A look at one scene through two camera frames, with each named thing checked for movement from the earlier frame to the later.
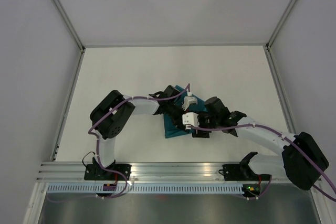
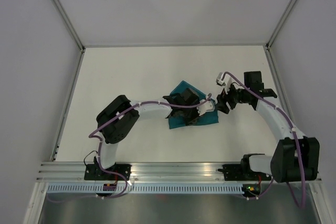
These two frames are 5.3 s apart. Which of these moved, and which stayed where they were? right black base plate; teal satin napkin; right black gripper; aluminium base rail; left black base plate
Moved: right black gripper; teal satin napkin
Stayed: aluminium base rail; right black base plate; left black base plate
